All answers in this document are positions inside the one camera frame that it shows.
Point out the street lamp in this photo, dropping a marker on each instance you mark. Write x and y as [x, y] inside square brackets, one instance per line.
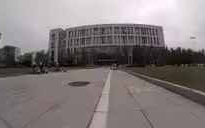
[193, 40]

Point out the row of dark trees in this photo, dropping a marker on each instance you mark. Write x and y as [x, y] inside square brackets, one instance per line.
[186, 56]

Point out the row of bare trees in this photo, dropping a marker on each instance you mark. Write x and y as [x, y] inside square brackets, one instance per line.
[35, 58]

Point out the large curved pale building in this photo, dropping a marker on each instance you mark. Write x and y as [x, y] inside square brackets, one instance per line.
[113, 38]

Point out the grey stone kerb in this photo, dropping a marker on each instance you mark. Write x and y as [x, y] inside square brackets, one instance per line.
[176, 88]

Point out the small grey building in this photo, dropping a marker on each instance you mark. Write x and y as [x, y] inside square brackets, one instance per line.
[8, 55]

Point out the white painted line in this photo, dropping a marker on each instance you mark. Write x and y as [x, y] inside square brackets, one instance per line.
[102, 103]

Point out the grass lawn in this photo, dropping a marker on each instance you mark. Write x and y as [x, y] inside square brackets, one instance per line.
[186, 76]

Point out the grey stone slab pavement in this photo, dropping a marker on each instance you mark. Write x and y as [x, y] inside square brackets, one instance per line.
[56, 100]

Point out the grass strip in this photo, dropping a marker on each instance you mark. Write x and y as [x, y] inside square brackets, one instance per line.
[6, 71]

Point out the dark manhole cover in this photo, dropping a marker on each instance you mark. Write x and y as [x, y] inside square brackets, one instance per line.
[79, 83]

